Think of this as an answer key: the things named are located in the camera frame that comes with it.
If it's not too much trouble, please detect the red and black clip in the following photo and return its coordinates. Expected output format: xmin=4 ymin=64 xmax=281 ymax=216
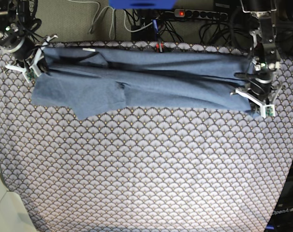
xmin=156 ymin=43 xmax=164 ymax=53

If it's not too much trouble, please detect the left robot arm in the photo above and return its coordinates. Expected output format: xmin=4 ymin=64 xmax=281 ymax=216
xmin=232 ymin=0 xmax=282 ymax=118

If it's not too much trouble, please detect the beige plastic bin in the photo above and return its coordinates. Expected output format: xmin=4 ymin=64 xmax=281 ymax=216
xmin=0 ymin=176 xmax=37 ymax=232

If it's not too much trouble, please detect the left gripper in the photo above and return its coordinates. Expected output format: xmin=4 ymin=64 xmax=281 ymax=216
xmin=234 ymin=71 xmax=274 ymax=99

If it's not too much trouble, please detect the blue T-shirt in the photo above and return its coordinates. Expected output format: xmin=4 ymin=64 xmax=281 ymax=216
xmin=31 ymin=47 xmax=251 ymax=119

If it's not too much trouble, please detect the white cable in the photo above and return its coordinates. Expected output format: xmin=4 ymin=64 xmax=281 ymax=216
xmin=88 ymin=0 xmax=154 ymax=39

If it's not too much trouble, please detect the fan-patterned table cloth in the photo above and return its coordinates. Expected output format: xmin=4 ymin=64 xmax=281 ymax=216
xmin=0 ymin=51 xmax=293 ymax=232

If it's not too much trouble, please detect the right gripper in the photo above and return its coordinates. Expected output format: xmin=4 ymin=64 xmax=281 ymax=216
xmin=0 ymin=29 xmax=50 ymax=74

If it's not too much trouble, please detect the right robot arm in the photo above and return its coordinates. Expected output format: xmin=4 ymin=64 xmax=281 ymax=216
xmin=0 ymin=0 xmax=57 ymax=78

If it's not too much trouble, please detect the black OpenArm base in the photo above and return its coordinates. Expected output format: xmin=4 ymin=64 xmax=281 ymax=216
xmin=265 ymin=162 xmax=293 ymax=232

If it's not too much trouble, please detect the black power strip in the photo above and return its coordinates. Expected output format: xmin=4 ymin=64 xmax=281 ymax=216
xmin=174 ymin=9 xmax=228 ymax=21

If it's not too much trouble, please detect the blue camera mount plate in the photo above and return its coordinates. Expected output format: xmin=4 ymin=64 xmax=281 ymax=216
xmin=109 ymin=0 xmax=176 ymax=9

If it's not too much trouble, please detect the black box under table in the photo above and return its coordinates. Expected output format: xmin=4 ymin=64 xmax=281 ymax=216
xmin=131 ymin=26 xmax=156 ymax=42

